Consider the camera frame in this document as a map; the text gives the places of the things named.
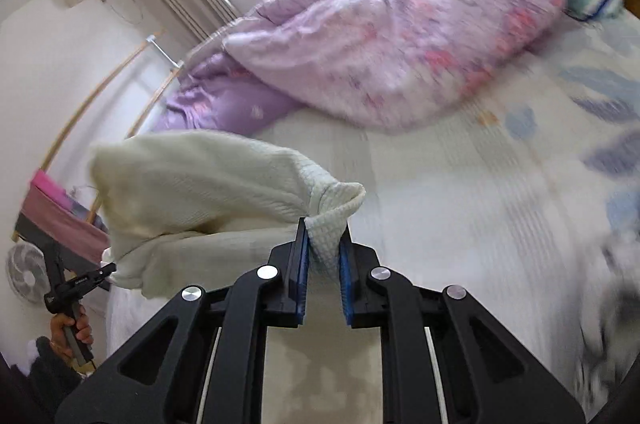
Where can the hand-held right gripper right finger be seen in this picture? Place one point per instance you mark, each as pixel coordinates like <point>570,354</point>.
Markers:
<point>346,284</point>

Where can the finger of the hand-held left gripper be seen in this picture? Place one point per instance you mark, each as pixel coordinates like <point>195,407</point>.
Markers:
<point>107,270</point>

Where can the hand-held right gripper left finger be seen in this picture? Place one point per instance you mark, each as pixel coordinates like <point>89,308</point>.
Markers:
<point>301,269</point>

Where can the white knitted sweater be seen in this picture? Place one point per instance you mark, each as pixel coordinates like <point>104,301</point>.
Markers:
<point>200,184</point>

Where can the person's left forearm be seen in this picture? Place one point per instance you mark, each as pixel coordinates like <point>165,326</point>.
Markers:
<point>50,369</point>

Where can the person's left hand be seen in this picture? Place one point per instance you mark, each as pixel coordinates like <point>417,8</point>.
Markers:
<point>62,329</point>

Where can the dark table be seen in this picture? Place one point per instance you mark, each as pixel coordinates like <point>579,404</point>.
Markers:
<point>55,246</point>

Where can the white standing fan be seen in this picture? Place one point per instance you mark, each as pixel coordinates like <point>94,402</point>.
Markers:
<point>25,271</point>

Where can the pink cloth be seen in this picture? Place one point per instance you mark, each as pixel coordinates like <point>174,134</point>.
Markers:
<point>55,204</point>

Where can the bed with leaf print sheet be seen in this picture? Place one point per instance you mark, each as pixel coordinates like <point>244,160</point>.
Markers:
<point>475,204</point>

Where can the bamboo pole rack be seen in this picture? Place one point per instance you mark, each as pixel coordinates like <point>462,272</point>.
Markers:
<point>100,89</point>

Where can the purple floral quilt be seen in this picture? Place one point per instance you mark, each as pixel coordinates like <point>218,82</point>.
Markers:
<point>400,34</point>

